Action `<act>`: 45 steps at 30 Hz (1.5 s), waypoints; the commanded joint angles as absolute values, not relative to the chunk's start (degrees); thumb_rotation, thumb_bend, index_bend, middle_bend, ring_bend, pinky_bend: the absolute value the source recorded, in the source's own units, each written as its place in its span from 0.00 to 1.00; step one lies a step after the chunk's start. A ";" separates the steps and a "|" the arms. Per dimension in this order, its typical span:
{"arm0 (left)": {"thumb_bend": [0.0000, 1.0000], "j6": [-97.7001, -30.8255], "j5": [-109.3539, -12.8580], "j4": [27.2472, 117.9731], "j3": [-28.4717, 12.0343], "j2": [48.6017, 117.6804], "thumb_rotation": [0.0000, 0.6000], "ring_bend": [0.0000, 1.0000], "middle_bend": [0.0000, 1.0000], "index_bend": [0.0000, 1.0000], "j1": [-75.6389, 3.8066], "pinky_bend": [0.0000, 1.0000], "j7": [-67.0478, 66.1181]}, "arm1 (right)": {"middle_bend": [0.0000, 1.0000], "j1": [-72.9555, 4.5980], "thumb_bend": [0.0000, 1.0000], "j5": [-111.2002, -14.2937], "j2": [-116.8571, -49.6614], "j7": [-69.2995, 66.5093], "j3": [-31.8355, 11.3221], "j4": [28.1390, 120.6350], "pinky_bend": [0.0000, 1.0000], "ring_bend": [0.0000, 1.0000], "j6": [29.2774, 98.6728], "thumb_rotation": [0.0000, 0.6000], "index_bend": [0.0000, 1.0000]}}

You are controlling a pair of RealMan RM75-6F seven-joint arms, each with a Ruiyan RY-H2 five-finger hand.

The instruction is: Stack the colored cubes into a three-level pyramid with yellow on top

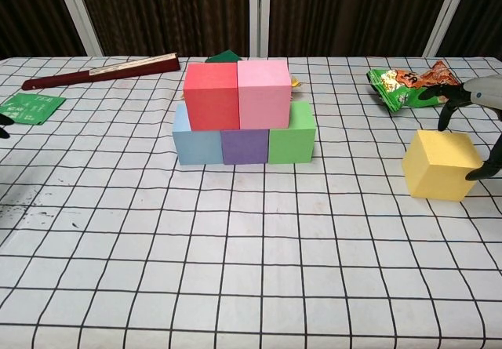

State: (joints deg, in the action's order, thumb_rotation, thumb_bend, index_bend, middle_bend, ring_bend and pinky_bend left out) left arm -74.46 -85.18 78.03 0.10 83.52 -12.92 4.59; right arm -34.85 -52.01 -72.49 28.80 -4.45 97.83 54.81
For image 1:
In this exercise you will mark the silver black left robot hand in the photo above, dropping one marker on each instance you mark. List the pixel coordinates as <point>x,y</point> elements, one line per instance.
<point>4,123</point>

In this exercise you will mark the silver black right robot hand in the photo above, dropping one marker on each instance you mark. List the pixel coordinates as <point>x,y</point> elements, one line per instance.
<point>482,94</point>

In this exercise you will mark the dark red folded fan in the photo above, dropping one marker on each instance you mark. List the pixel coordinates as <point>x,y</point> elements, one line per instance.
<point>117,72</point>

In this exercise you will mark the red foam cube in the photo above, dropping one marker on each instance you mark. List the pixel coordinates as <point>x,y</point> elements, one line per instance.
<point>212,98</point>

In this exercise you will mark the white black checked tablecloth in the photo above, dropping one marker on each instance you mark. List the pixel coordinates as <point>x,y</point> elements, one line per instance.
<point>251,266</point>

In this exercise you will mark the green orange snack bag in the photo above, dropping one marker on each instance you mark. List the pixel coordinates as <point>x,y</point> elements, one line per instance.
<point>400,86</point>

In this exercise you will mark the green flat sachet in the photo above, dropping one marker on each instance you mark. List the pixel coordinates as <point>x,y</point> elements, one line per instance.
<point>27,107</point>

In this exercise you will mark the purple foam cube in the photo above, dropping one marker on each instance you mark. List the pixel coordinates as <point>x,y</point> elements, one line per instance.
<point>245,147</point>

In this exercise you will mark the pink foam cube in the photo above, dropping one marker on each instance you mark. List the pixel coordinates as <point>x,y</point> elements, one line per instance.
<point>263,98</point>

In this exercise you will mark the light blue foam cube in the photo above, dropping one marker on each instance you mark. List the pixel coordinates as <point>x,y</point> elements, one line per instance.
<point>196,147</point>

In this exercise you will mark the green yellow sponge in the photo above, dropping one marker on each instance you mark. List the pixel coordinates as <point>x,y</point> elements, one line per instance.
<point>225,56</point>

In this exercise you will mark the white snack packet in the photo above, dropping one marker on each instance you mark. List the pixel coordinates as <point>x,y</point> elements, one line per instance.
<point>295,83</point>

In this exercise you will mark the green foam cube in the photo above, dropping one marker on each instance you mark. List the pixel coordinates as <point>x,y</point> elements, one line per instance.
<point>294,141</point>

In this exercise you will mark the yellow foam cube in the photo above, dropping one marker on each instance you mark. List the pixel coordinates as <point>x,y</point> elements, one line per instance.
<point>435,168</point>

